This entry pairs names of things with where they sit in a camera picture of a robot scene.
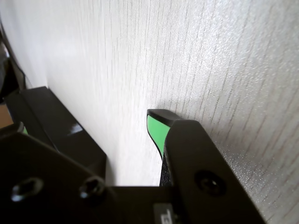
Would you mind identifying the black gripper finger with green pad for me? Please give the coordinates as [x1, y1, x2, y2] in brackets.
[0, 121, 131, 224]
[146, 108, 267, 224]

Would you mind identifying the black open box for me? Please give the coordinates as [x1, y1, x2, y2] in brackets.
[20, 86, 108, 187]

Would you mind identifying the black cardboard box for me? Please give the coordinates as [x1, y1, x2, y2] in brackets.
[6, 90, 59, 152]

